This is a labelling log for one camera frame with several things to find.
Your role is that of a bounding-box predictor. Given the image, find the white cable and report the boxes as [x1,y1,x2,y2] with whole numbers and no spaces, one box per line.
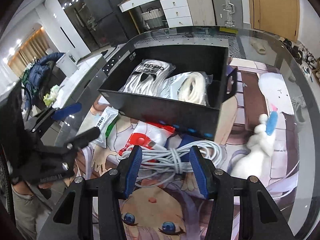
[117,139,224,188]

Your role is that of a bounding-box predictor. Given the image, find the red white snack bag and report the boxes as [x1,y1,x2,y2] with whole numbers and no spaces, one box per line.
[118,121,175,156]

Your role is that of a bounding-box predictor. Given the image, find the white green printed pouch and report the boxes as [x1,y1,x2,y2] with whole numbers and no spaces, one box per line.
[93,107,119,148]

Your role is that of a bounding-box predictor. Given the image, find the white plush toy blue tag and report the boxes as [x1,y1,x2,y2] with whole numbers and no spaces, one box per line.
[231,111,278,179]

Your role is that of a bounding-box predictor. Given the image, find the cream rope coil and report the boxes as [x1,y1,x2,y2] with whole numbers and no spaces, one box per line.
[159,71,213,106]

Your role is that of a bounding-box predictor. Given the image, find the black cardboard storage box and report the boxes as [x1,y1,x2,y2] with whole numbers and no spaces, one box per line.
[99,44,237,140]

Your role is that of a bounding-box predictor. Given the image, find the white striped socks pack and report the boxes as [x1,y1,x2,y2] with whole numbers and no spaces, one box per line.
[119,59,176,96]

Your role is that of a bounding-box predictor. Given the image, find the grey white side cabinet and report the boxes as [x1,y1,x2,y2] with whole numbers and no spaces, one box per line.
[41,54,106,146]

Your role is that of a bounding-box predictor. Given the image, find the white electric kettle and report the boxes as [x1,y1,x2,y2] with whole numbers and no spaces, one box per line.
[56,51,78,77]

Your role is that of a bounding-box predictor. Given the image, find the blue puffer jacket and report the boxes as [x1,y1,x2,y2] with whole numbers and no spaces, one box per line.
[21,52,65,98]

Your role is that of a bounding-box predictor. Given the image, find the anime print desk mat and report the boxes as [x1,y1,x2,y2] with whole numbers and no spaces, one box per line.
[74,59,298,239]

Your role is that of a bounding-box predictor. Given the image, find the black refrigerator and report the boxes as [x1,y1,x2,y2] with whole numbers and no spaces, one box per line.
[84,0,138,47]

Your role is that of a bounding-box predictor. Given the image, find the dark glass cabinet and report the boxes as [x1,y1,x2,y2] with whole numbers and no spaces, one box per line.
[58,0,99,51]

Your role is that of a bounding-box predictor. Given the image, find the woven laundry basket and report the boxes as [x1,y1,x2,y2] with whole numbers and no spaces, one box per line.
[141,8,167,30]

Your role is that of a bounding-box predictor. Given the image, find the white desk with drawers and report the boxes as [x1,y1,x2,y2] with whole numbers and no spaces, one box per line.
[118,0,194,29]

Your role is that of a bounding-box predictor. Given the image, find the silver aluminium suitcase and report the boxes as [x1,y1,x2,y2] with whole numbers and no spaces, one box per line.
[213,0,244,28]

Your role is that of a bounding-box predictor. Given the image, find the beige suitcase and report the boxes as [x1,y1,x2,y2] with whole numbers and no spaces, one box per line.
[187,0,216,26]

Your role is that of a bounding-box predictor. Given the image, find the wooden door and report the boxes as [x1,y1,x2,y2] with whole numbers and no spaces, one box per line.
[249,0,300,42]

